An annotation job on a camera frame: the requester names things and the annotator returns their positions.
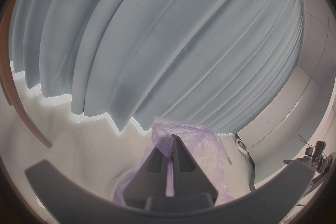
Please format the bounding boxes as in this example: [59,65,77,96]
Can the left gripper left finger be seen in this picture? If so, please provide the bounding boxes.
[123,147,168,210]

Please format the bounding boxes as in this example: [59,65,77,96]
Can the pale blue curtain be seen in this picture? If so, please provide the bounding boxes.
[9,0,306,137]

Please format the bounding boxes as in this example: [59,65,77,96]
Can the white trash bin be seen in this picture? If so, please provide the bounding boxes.
[106,168,139,198]

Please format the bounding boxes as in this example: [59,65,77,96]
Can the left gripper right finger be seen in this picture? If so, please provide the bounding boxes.
[172,134,218,205]

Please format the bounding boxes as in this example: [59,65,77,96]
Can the purple plastic bag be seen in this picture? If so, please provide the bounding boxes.
[113,116,235,205]

